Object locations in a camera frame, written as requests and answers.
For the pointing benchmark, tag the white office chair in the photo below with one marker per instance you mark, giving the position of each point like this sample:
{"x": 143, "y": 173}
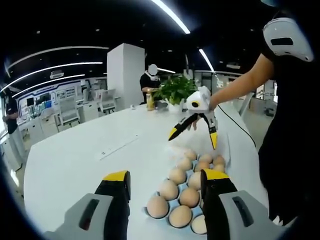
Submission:
{"x": 67, "y": 110}
{"x": 107, "y": 100}

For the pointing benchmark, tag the white table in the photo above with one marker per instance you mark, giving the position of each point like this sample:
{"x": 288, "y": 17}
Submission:
{"x": 75, "y": 162}

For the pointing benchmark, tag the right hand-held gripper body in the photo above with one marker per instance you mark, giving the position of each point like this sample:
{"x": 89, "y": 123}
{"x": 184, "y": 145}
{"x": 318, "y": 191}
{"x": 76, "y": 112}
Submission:
{"x": 203, "y": 96}

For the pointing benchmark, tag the white square pillar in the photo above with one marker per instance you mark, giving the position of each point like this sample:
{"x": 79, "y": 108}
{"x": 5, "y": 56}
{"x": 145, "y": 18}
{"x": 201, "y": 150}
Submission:
{"x": 125, "y": 75}

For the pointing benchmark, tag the green potted plant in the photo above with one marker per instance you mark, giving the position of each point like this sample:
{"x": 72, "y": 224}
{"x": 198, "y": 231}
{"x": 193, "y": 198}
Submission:
{"x": 175, "y": 87}

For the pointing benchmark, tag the blue egg tray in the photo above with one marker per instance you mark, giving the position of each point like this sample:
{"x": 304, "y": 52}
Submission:
{"x": 174, "y": 203}

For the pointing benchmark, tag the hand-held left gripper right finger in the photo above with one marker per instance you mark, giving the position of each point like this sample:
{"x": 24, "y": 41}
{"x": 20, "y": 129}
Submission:
{"x": 217, "y": 207}

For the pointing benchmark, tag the white worn device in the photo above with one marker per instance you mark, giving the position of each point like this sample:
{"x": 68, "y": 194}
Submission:
{"x": 287, "y": 30}

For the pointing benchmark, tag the small white object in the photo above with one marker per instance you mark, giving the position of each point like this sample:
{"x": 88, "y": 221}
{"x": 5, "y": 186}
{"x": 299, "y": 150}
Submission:
{"x": 132, "y": 107}

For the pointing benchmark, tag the yellow bottle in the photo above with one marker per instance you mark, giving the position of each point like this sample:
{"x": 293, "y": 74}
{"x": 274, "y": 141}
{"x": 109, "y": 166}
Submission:
{"x": 150, "y": 101}

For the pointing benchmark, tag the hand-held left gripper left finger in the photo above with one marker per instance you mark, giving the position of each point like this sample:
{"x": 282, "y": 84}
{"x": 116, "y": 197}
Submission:
{"x": 115, "y": 207}

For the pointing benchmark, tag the group of brown eggs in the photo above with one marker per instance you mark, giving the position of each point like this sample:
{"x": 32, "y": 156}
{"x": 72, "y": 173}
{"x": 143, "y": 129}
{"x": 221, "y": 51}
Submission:
{"x": 168, "y": 189}

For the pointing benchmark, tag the ceiling light strip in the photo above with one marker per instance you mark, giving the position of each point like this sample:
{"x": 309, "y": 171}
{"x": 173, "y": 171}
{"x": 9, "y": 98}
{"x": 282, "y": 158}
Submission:
{"x": 172, "y": 16}
{"x": 206, "y": 60}

